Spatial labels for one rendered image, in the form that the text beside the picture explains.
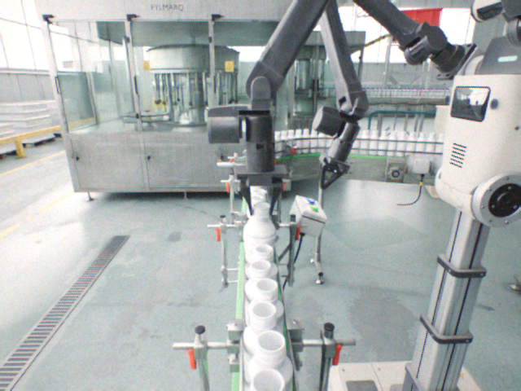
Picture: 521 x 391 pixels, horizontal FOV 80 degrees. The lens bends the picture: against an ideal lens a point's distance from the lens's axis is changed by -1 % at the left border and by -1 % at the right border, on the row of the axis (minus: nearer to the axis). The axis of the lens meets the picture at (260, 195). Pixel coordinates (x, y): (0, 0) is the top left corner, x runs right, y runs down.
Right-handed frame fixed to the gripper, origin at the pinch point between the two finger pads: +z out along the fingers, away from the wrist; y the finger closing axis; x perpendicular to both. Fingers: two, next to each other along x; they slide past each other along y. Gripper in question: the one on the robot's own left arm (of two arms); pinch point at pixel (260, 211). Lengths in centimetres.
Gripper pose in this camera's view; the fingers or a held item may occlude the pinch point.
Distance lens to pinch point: 66.4
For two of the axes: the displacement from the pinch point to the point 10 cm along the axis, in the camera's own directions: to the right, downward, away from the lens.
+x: -0.3, -3.3, 9.4
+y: 10.0, -0.2, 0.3
